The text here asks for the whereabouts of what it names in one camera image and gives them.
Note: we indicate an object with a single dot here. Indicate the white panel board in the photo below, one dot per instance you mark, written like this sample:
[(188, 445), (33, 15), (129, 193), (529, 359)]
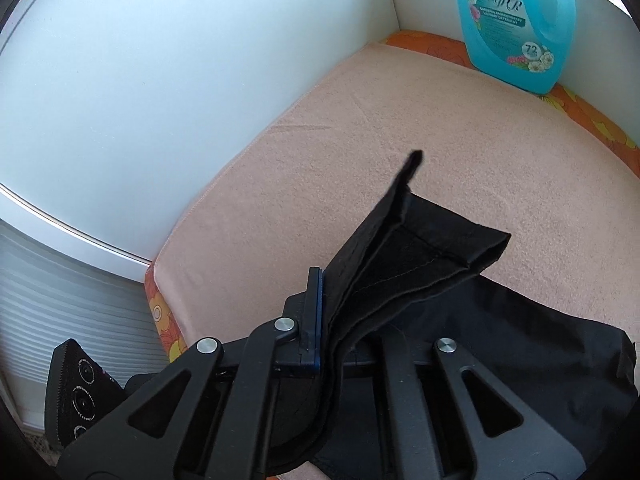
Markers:
[(175, 85)]

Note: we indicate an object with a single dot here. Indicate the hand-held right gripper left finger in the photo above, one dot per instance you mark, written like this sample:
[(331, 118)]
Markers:
[(312, 320)]

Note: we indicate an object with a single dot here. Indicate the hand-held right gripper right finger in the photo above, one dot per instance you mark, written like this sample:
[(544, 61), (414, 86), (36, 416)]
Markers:
[(397, 390)]

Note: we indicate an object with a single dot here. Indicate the grey ribbed panel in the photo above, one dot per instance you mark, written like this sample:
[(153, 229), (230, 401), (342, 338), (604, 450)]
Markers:
[(60, 300)]

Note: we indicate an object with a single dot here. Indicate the small blue detergent bottle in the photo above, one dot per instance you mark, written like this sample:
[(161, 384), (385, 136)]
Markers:
[(510, 25)]

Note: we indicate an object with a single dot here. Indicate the beige mat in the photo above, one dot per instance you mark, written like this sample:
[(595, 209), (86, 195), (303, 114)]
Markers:
[(350, 135)]

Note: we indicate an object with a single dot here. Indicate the black pants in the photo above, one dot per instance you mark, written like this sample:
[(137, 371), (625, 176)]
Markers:
[(525, 360)]

